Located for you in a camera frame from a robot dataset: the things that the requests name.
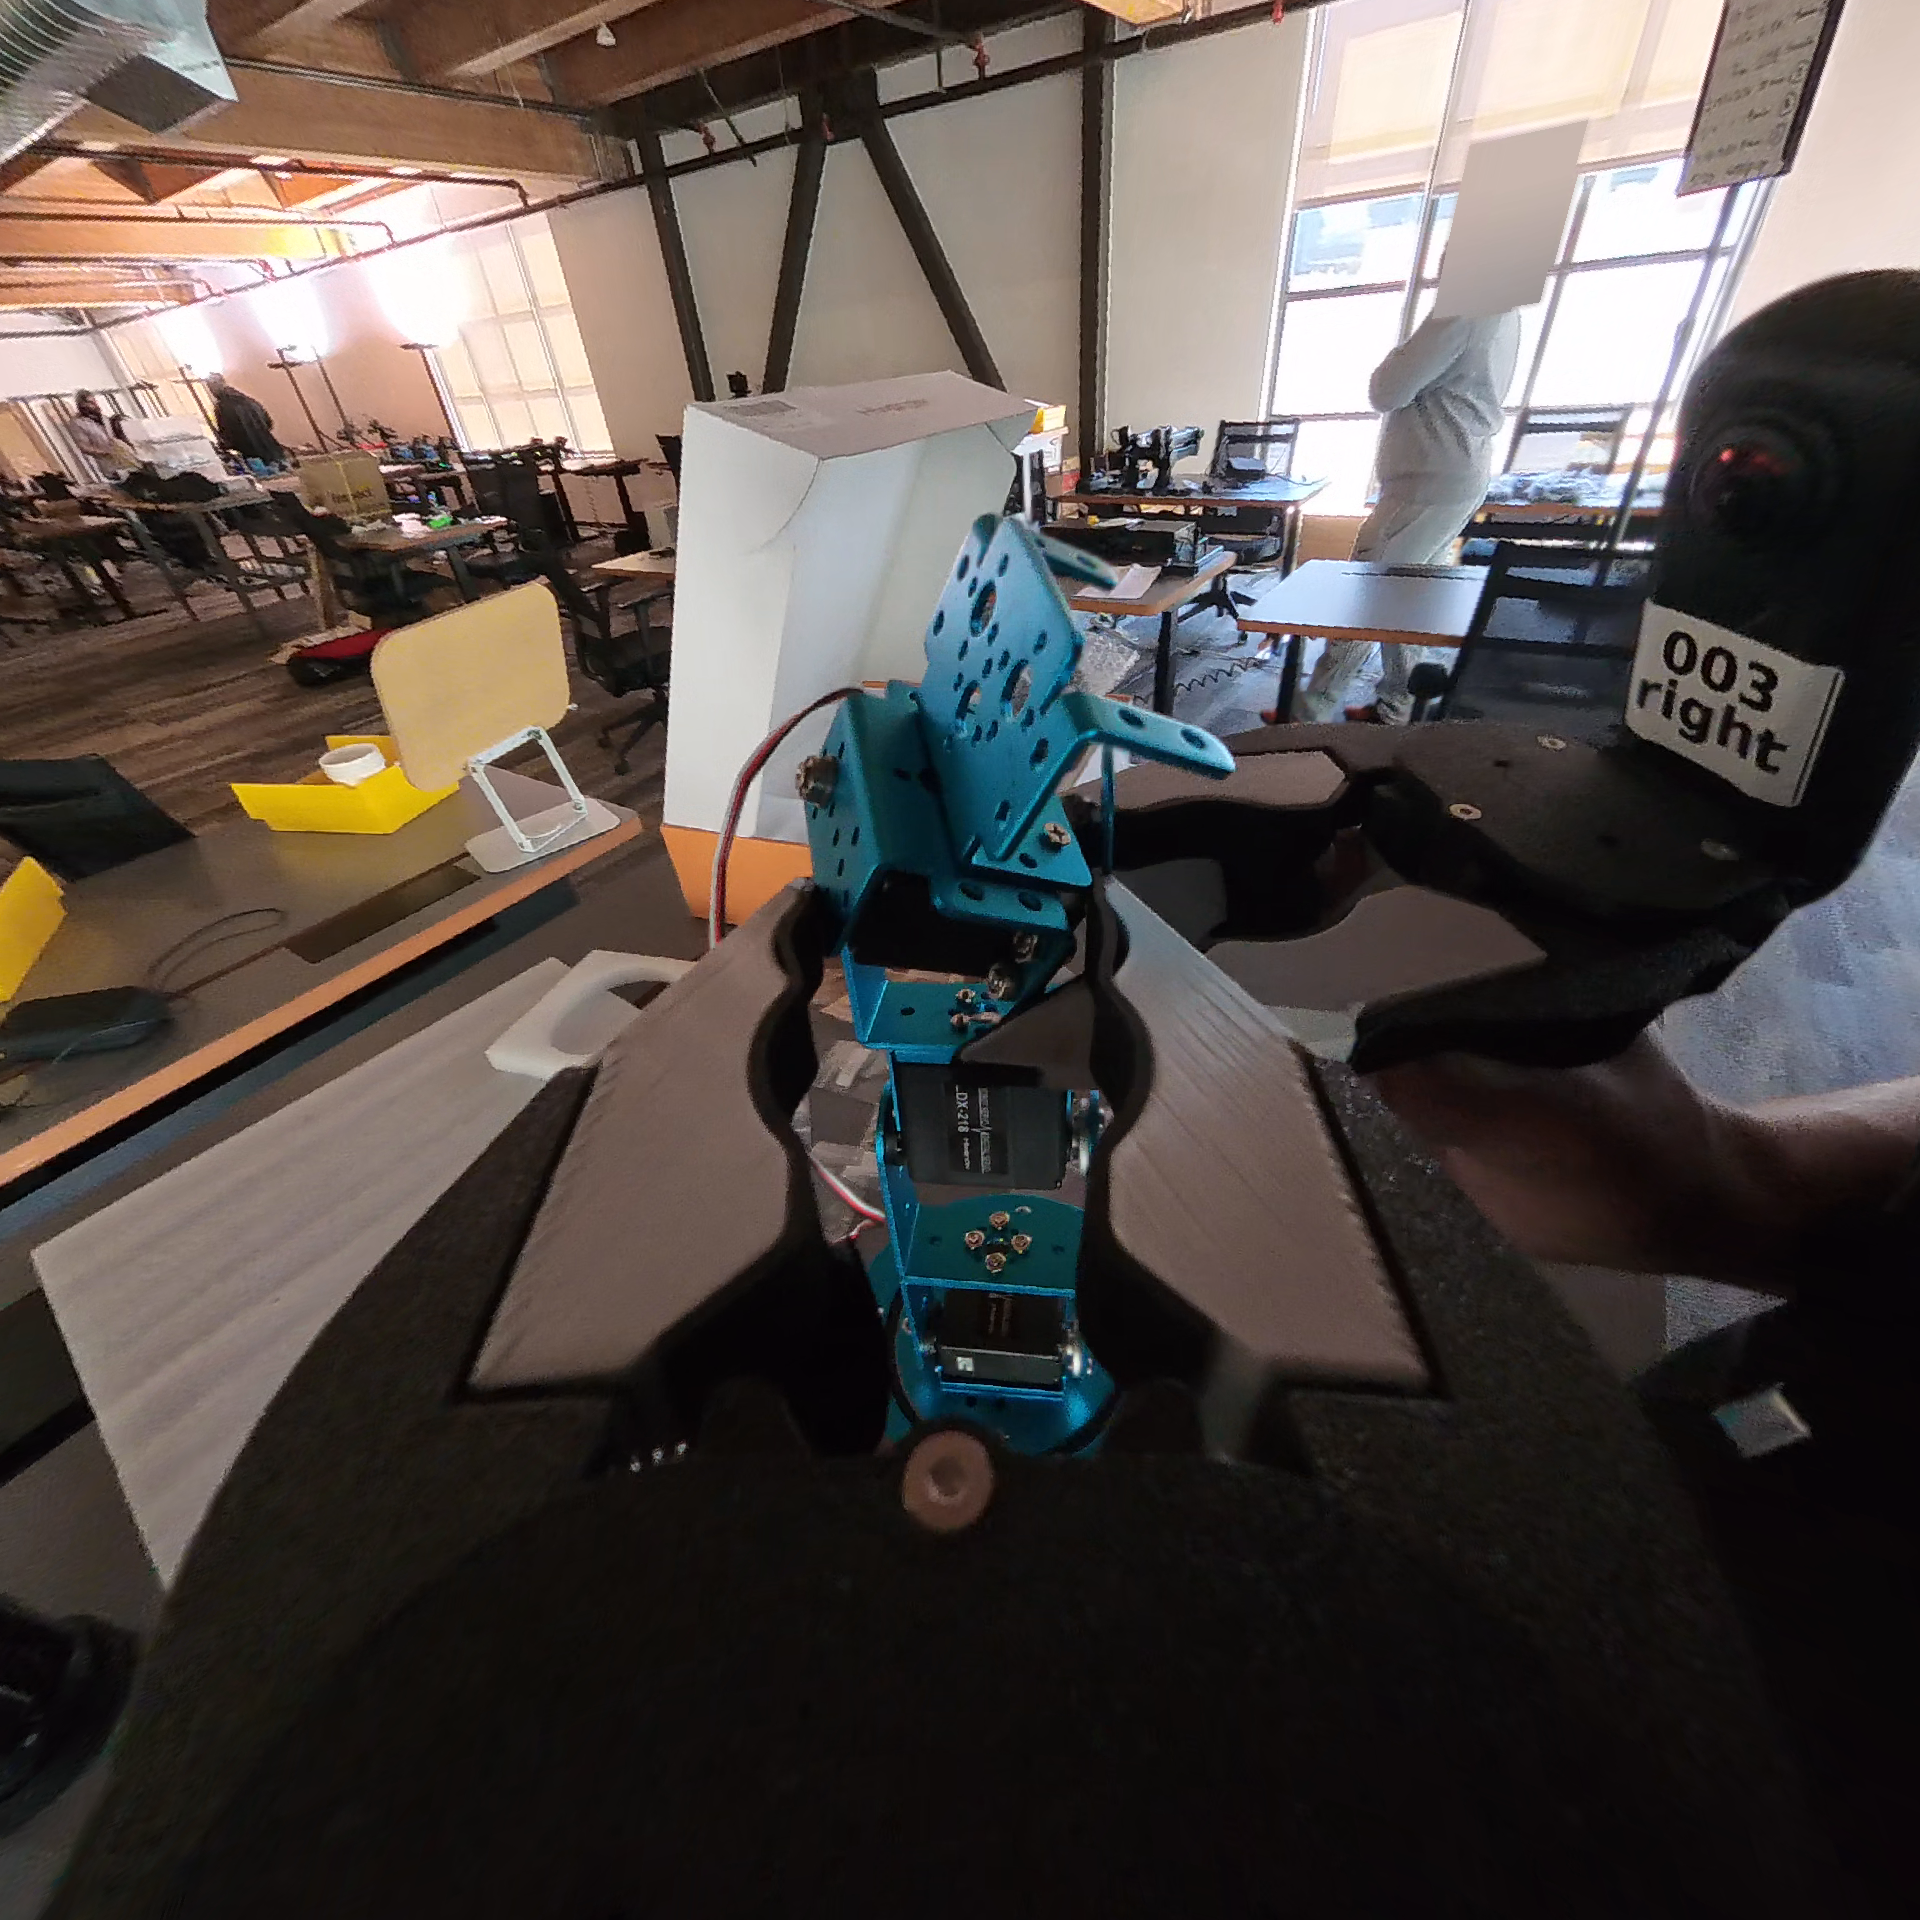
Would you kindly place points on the grey hanging panel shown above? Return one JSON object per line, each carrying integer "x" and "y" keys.
{"x": 1755, "y": 91}

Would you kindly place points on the small white cup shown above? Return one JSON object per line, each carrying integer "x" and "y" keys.
{"x": 357, "y": 764}

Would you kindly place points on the background office desks and chairs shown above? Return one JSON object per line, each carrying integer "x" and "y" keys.
{"x": 225, "y": 541}

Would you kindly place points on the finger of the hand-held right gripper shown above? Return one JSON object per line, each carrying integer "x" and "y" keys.
{"x": 1378, "y": 945}
{"x": 1246, "y": 782}

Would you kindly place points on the yellow plastic bin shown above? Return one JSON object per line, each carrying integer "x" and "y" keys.
{"x": 30, "y": 932}
{"x": 330, "y": 807}

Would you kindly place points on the silver ventilation duct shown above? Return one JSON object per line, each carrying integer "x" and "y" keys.
{"x": 118, "y": 76}

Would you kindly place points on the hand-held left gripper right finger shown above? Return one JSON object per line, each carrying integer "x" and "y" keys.
{"x": 1262, "y": 1217}

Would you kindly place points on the wooden panel on clear stand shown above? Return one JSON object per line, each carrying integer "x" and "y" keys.
{"x": 466, "y": 673}

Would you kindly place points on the blue servo bracket assembly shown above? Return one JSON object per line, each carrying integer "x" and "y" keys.
{"x": 975, "y": 707}

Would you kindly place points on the large grid window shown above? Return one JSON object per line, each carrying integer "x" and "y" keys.
{"x": 1351, "y": 331}

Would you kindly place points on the person's right forearm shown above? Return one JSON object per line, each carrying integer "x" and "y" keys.
{"x": 1859, "y": 1200}

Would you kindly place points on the white foam sheet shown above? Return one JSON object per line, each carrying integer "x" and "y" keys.
{"x": 269, "y": 1276}

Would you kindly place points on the neighbouring grey desk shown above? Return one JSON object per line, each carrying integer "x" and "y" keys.
{"x": 179, "y": 917}

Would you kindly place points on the dark grey desk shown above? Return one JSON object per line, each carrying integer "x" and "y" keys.
{"x": 632, "y": 923}

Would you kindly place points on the small silver tag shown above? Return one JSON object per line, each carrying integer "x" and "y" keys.
{"x": 1772, "y": 1423}

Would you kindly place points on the white foam piece with hole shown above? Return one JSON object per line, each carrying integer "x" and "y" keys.
{"x": 522, "y": 1042}

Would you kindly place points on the person's right hand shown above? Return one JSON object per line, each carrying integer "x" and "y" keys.
{"x": 1622, "y": 1171}

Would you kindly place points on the long workbench with equipment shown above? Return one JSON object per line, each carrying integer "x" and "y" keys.
{"x": 1187, "y": 493}

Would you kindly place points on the black mesh office chair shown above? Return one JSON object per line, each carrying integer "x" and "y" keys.
{"x": 1545, "y": 614}

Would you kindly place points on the black computer mouse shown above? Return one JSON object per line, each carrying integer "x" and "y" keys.
{"x": 81, "y": 1020}

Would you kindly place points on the orange and white cardboard box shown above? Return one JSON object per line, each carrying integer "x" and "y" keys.
{"x": 841, "y": 630}

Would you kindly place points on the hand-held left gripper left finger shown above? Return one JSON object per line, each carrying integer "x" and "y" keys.
{"x": 643, "y": 1217}

